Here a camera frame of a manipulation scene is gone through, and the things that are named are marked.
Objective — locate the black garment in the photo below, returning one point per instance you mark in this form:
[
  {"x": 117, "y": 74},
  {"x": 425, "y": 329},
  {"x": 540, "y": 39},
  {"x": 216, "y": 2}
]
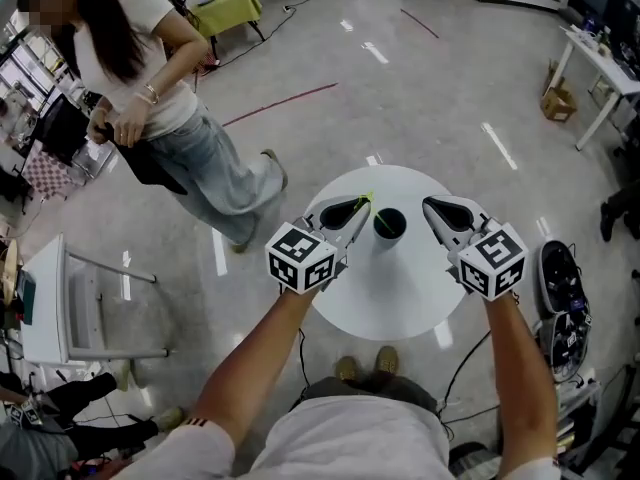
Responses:
[{"x": 145, "y": 165}]

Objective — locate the person's right brown shoe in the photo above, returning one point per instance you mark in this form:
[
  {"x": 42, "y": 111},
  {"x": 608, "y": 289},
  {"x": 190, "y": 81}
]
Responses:
[{"x": 387, "y": 360}]

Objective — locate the person's left forearm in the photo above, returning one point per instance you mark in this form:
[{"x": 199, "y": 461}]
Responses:
[{"x": 250, "y": 368}]

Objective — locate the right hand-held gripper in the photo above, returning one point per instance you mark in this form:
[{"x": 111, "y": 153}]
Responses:
[{"x": 492, "y": 263}]

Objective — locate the open equipment case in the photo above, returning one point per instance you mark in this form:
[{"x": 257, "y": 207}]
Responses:
[{"x": 562, "y": 288}]

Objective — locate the person's brown shoe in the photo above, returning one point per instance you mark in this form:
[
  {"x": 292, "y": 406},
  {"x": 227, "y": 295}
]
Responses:
[
  {"x": 387, "y": 360},
  {"x": 348, "y": 369}
]

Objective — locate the white long table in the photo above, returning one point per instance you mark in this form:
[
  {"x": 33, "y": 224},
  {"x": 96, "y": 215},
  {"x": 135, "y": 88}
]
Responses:
[{"x": 607, "y": 68}]

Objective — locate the white small side table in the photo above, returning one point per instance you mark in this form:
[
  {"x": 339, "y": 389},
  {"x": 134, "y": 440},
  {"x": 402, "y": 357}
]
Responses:
[{"x": 47, "y": 303}]

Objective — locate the cardboard box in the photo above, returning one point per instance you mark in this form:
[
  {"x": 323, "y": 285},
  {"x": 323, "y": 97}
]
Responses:
[{"x": 559, "y": 100}]

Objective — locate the thin green stick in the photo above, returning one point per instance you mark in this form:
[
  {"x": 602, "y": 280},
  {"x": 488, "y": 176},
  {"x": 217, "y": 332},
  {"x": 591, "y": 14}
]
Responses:
[{"x": 386, "y": 224}]

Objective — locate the person's right forearm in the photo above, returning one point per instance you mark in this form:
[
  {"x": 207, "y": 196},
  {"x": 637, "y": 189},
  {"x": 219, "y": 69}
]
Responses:
[{"x": 522, "y": 373}]

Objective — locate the table with green cloth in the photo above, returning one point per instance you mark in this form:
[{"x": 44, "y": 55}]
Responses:
[{"x": 227, "y": 8}]

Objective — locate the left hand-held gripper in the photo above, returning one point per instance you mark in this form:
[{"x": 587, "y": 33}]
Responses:
[{"x": 300, "y": 260}]

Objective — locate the black cup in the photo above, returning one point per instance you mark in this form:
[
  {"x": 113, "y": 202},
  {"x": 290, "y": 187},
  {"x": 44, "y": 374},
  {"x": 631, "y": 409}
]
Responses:
[{"x": 390, "y": 240}]

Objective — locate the person's white shirt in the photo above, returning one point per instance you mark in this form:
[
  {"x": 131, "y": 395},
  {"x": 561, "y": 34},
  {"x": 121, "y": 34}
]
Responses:
[{"x": 345, "y": 443}]

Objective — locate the person's left brown shoe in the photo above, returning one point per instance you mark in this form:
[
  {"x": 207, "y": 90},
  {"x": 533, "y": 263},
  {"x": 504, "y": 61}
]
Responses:
[{"x": 348, "y": 369}]

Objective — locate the person's dark shorts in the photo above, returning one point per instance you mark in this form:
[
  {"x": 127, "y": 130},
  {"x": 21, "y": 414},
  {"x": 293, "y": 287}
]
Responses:
[{"x": 370, "y": 387}]

